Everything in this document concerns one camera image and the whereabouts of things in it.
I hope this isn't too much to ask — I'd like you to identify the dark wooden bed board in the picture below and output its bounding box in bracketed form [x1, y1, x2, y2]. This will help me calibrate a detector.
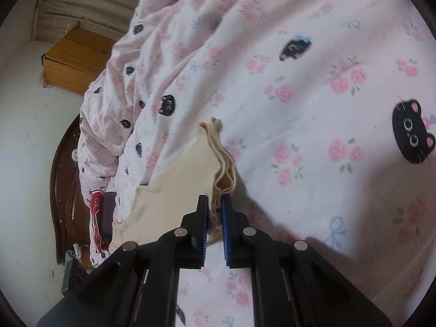
[49, 114, 94, 266]

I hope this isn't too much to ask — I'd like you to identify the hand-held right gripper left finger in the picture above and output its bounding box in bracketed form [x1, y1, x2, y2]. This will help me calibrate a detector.
[37, 195, 209, 327]

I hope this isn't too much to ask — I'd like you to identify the grey white cloth pile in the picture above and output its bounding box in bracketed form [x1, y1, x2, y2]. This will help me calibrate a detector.
[65, 243, 91, 266]

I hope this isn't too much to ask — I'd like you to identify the beige patterned curtain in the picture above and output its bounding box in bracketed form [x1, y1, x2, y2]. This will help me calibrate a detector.
[31, 0, 155, 43]

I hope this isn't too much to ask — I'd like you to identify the beige knit garment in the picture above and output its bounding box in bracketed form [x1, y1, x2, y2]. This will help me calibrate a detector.
[108, 117, 237, 256]

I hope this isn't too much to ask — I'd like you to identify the orange wooden cabinet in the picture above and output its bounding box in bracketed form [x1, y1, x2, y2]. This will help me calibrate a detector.
[43, 26, 118, 96]

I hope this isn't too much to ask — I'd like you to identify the pink cat print quilt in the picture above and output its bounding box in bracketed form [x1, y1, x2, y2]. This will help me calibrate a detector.
[78, 0, 436, 327]

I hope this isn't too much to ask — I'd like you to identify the red numbered jersey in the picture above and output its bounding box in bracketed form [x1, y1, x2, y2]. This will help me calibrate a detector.
[89, 191, 106, 254]

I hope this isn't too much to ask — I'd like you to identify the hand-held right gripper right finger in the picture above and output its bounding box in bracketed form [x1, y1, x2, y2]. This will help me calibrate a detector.
[221, 194, 392, 327]

